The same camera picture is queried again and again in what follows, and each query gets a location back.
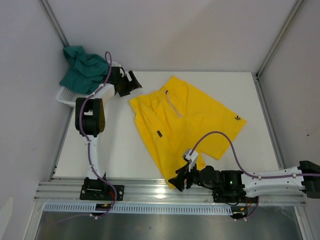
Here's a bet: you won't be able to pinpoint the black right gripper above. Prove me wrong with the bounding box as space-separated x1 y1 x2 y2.
168 160 206 192

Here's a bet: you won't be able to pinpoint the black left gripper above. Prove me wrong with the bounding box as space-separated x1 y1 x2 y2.
117 71 142 98

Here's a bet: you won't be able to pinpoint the yellow shorts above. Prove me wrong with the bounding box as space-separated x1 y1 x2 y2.
130 76 247 181

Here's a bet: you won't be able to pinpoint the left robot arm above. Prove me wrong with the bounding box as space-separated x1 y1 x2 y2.
75 66 142 200

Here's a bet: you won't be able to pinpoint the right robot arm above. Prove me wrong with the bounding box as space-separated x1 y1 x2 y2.
168 160 320 203

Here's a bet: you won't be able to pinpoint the green shorts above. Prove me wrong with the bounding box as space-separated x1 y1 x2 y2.
59 46 110 95

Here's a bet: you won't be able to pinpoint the white plastic basket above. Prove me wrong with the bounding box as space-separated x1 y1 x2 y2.
56 61 122 108

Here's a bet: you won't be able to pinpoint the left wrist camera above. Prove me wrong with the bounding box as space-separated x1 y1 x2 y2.
118 66 127 79

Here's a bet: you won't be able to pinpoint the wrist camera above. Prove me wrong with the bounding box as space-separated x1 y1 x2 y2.
182 148 199 172
118 66 127 79

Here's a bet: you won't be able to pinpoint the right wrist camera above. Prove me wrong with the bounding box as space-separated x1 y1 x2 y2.
182 148 199 172

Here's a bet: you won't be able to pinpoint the aluminium rail frame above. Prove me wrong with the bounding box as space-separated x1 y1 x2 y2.
33 178 306 207

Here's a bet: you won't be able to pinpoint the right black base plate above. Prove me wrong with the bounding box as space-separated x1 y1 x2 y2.
212 190 258 206

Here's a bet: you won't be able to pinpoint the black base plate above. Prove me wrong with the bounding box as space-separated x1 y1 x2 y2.
212 190 258 206
79 177 116 201

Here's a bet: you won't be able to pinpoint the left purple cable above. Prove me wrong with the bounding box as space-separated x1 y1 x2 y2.
79 51 118 221

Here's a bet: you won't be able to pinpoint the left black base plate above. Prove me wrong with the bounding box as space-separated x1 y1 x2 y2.
79 177 116 201

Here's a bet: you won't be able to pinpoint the left corner aluminium post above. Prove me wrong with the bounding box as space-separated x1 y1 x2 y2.
38 0 70 48

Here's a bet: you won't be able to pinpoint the corner aluminium post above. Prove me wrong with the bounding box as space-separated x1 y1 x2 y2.
38 0 70 48
256 0 307 78

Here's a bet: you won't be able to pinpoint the right corner aluminium post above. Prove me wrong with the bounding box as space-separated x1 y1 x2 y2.
256 0 307 78

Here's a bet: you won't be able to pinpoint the white slotted cable duct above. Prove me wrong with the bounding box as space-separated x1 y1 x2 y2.
43 202 233 216

